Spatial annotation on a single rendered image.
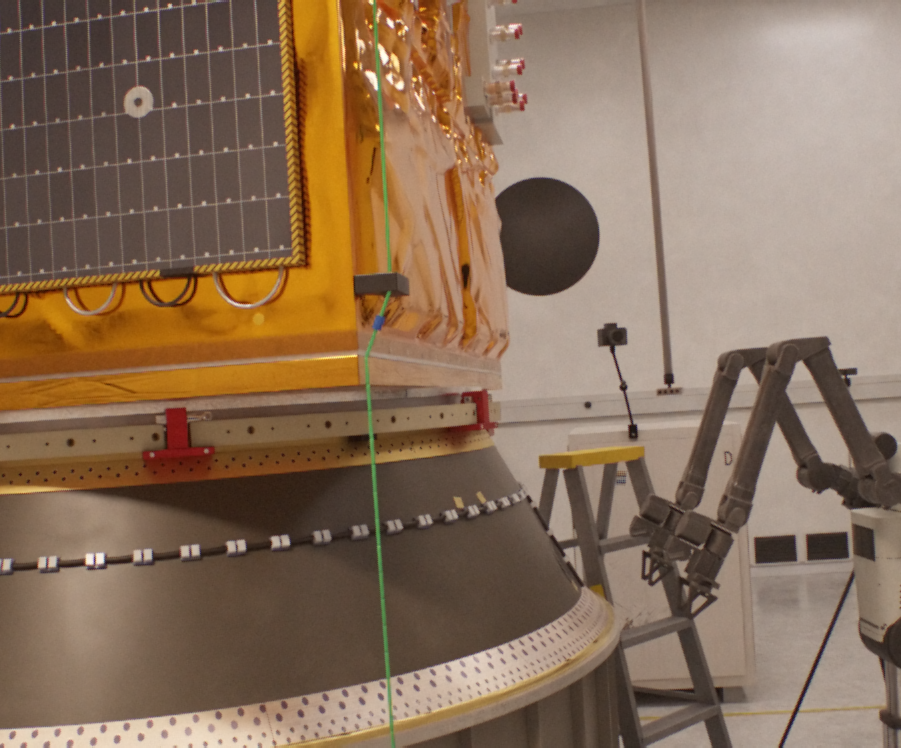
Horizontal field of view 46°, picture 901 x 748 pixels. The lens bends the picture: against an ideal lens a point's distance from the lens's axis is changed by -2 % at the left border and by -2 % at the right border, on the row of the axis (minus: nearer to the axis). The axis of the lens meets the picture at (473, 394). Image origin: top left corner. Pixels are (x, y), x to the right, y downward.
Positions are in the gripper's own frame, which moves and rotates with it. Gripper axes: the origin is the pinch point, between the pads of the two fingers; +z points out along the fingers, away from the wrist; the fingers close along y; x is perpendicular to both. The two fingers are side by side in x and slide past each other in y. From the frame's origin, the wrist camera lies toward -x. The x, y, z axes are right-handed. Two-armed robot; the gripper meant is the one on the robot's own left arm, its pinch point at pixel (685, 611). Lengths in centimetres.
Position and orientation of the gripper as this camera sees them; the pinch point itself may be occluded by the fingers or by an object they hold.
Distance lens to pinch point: 253.2
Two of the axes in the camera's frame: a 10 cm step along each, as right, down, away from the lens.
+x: 9.0, 4.4, 0.2
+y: 0.3, -0.1, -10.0
